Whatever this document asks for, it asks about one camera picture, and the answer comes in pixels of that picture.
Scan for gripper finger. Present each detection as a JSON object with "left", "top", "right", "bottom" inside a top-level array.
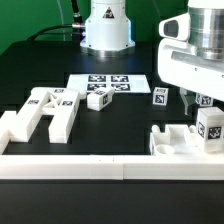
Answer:
[{"left": 179, "top": 88, "right": 196, "bottom": 116}]

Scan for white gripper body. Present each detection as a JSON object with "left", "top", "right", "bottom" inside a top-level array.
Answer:
[{"left": 158, "top": 12, "right": 224, "bottom": 101}]

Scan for white chair seat part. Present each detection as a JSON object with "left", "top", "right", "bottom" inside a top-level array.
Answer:
[{"left": 149, "top": 124, "right": 202, "bottom": 156}]

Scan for white marker sheet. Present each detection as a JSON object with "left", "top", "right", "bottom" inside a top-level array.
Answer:
[{"left": 67, "top": 74, "right": 151, "bottom": 93}]

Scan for white U-shaped fence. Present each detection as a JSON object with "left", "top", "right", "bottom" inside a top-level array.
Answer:
[{"left": 0, "top": 111, "right": 224, "bottom": 180}]

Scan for black cable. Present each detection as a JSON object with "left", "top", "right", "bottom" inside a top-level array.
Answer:
[{"left": 27, "top": 0, "right": 86, "bottom": 42}]

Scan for white chair back frame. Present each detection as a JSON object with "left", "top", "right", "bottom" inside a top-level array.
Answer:
[{"left": 10, "top": 87, "right": 80, "bottom": 143}]

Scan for grey thin cable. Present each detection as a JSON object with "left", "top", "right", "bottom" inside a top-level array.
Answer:
[{"left": 56, "top": 0, "right": 66, "bottom": 42}]

